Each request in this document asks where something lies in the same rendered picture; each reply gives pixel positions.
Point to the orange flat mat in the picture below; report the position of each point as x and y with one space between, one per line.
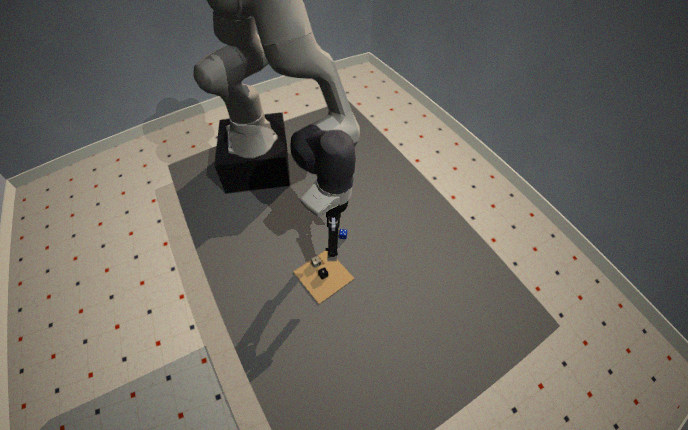
321 289

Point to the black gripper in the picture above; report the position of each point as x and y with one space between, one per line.
333 215

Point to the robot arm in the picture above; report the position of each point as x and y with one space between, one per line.
289 45

